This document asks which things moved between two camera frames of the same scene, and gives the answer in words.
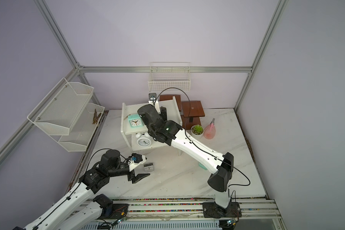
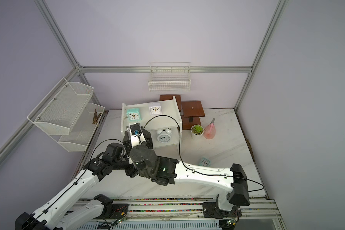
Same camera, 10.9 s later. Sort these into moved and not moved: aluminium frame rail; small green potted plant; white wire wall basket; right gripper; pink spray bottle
Moved: right gripper
Not moved: pink spray bottle; small green potted plant; aluminium frame rail; white wire wall basket
